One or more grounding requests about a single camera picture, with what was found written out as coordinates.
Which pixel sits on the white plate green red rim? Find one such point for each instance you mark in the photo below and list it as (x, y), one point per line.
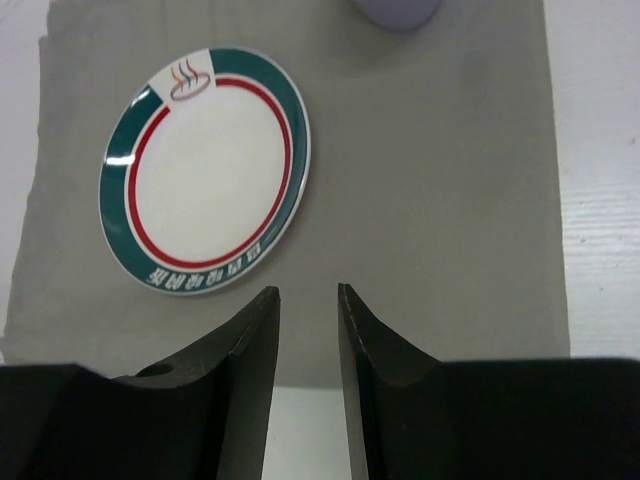
(205, 170)

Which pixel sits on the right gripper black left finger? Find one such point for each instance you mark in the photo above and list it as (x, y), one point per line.
(203, 412)

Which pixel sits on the purple cup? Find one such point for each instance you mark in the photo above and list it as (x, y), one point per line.
(398, 15)

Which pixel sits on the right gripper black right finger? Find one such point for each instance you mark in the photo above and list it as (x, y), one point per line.
(394, 398)

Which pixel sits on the grey cloth placemat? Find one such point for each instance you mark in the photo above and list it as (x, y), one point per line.
(433, 188)

